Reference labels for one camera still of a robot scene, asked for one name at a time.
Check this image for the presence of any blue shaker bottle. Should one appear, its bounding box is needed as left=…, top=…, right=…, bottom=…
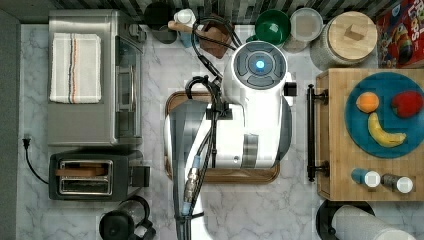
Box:
left=351, top=168, right=381, bottom=188

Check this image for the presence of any wooden serving tray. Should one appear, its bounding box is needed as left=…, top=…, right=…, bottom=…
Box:
left=164, top=91, right=280, bottom=184

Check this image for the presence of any white capped blue bottle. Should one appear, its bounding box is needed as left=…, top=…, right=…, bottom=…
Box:
left=174, top=9, right=196, bottom=48

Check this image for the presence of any wooden spoon handle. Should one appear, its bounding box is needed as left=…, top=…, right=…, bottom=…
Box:
left=168, top=20, right=203, bottom=35

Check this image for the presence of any red Froot Loops box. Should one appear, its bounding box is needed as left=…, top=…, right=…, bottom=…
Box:
left=377, top=0, right=424, bottom=69

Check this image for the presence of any wooden drawer cabinet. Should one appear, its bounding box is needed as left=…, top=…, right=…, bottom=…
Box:
left=315, top=68, right=424, bottom=202

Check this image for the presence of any plush yellow banana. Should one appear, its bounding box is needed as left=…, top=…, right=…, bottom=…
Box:
left=368, top=112, right=407, bottom=148

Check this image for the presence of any black power plug cable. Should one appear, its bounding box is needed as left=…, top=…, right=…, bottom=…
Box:
left=21, top=136, right=50, bottom=185

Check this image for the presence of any striped white dish towel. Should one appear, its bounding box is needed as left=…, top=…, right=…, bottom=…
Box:
left=49, top=33, right=102, bottom=104

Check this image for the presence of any plush red apple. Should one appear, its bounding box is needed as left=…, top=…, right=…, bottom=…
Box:
left=391, top=91, right=423, bottom=118

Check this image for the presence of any grey shaker bottle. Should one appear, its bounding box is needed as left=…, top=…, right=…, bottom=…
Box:
left=381, top=174, right=413, bottom=194

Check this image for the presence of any black round pot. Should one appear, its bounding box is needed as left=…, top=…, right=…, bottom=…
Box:
left=144, top=2, right=177, bottom=44

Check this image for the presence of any black slot toaster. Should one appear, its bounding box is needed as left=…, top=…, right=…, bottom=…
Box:
left=49, top=149, right=150, bottom=201

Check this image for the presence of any blue round plate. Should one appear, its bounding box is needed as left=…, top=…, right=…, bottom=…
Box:
left=345, top=72, right=424, bottom=158

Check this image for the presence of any wooden utensil holder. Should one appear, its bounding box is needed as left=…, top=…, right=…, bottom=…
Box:
left=199, top=14, right=232, bottom=59

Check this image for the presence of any canister with wooden lid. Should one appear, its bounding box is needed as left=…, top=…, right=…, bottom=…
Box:
left=310, top=11, right=377, bottom=70

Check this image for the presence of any black drawer handle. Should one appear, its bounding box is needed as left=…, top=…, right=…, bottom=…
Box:
left=307, top=84, right=330, bottom=182

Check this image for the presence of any stainless toaster oven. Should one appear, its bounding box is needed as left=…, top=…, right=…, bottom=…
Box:
left=47, top=9, right=146, bottom=146

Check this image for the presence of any paper towel roll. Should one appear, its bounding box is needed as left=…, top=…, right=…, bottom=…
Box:
left=331, top=205, right=416, bottom=240

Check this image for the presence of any green mug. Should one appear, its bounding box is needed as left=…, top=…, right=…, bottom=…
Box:
left=247, top=9, right=291, bottom=46

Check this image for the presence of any clear lidded plastic container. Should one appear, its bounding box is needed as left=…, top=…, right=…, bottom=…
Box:
left=283, top=7, right=323, bottom=53

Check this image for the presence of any plush orange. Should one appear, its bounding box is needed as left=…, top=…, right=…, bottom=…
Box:
left=356, top=92, right=380, bottom=113

